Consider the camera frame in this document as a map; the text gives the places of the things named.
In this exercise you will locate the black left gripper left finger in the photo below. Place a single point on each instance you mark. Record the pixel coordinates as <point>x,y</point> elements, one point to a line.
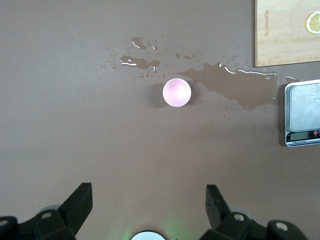
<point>72,212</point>

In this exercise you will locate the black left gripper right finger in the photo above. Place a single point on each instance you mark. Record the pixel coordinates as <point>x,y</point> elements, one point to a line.
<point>222,220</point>

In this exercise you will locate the pink plastic cup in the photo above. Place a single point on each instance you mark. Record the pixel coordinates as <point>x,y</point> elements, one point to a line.
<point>177,92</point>

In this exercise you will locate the silver digital kitchen scale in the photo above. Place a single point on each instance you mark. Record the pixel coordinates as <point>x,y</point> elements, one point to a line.
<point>303,110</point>

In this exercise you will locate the water puddle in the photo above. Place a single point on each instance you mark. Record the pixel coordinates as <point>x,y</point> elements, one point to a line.
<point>225,82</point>

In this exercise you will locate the wooden cutting board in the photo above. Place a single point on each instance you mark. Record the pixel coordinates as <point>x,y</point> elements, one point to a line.
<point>282,42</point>

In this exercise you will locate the whole lemon slice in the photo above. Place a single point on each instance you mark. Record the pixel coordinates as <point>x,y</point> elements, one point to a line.
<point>314,23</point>

